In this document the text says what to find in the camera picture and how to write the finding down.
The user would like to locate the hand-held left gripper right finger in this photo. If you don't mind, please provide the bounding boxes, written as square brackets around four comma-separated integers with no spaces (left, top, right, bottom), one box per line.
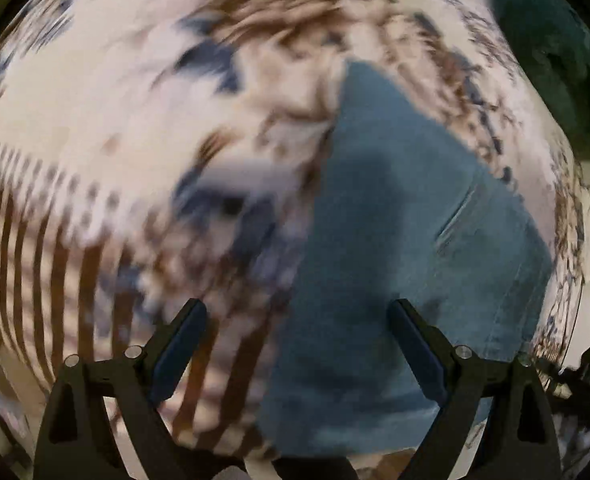
[386,298,562,480]

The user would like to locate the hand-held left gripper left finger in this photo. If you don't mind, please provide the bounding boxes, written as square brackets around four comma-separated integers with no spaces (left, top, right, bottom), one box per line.
[33,298,208,480]

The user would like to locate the blue denim pants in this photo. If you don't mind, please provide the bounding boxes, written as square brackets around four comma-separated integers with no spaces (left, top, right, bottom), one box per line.
[258,60,554,461]

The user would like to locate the patterned white brown blue blanket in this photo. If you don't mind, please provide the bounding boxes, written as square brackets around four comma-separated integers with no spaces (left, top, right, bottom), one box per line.
[0,0,587,480]

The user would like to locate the dark green cloth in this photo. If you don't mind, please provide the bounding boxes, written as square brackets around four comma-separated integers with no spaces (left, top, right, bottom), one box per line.
[468,0,590,161]

